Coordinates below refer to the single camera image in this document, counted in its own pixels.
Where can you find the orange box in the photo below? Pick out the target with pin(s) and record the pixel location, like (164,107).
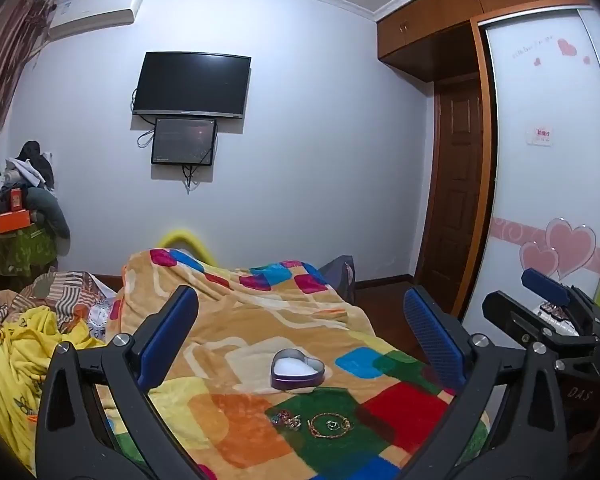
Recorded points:
(12,222)

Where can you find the brown wooden door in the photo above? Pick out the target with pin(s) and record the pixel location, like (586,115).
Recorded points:
(452,195)

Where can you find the small red box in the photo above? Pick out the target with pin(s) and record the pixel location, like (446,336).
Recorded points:
(17,200)

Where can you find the white sliding wardrobe door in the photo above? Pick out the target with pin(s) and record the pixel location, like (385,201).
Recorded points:
(545,185)

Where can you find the red label sticker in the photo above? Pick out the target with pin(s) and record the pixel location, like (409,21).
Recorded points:
(539,135)

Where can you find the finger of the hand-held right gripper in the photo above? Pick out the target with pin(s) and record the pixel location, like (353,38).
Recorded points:
(545,285)
(505,312)

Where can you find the small wall monitor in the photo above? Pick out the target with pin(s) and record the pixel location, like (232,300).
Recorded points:
(184,141)

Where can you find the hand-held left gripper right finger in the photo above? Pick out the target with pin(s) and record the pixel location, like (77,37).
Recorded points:
(432,335)

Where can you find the colourful beaded jewelry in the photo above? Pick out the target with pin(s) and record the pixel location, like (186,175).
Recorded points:
(281,417)

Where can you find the wooden overhead cabinet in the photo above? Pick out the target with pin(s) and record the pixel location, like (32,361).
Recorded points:
(455,5)

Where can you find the pile of clothes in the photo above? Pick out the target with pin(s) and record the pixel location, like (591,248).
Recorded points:
(32,165)

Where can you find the dark bag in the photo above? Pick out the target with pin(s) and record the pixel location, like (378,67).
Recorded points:
(337,275)

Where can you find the yellow foam tube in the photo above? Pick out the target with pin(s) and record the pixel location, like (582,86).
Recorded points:
(185,236)

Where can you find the green patterned box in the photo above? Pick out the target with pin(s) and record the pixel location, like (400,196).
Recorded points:
(22,252)

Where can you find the white air conditioner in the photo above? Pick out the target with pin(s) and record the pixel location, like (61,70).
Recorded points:
(95,15)

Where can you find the striped blanket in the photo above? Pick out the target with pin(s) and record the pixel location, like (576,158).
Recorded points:
(55,290)

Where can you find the yellow cloth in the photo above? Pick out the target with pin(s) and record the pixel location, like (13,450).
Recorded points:
(15,360)

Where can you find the wall television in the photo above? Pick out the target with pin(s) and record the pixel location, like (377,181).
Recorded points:
(192,82)

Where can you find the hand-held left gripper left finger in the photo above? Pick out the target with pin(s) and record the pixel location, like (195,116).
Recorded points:
(172,332)

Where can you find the striped curtain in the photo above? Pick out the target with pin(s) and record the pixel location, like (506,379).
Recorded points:
(2,85)

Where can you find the colourful patchwork blanket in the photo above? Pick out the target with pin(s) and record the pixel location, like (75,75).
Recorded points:
(260,310)

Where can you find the purple heart-shaped tin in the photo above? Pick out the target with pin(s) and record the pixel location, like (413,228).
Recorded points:
(296,367)

